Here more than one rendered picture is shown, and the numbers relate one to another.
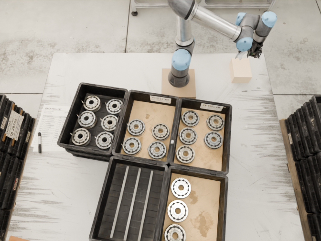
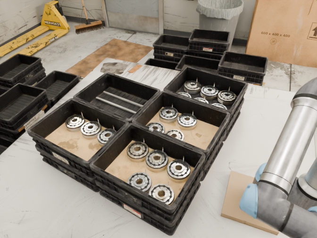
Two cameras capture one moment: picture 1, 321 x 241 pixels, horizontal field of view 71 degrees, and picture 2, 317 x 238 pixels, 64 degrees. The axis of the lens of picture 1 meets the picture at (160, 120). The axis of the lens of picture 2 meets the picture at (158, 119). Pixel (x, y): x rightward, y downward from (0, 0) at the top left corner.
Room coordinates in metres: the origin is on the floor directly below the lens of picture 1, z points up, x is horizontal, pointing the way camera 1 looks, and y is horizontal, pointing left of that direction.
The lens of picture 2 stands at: (0.71, -0.83, 1.76)
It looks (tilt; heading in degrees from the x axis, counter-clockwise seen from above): 42 degrees down; 111
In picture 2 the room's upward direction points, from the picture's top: 2 degrees counter-clockwise
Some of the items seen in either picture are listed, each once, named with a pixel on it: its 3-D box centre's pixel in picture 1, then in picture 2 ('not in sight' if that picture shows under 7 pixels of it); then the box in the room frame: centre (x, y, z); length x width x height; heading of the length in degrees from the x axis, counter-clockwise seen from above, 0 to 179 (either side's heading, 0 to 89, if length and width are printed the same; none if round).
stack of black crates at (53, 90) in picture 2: not in sight; (58, 98); (-0.87, 0.63, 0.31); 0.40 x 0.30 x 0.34; 88
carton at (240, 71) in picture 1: (240, 70); not in sight; (0.95, -0.57, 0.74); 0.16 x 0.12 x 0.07; 178
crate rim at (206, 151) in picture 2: (147, 125); (181, 119); (0.48, 0.07, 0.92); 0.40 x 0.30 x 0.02; 168
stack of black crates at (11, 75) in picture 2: not in sight; (23, 85); (-1.27, 0.65, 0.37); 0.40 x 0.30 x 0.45; 88
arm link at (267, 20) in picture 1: (265, 24); not in sight; (0.93, -0.57, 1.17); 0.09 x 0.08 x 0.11; 75
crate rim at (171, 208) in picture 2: (202, 133); (148, 161); (0.42, -0.22, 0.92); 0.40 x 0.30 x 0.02; 168
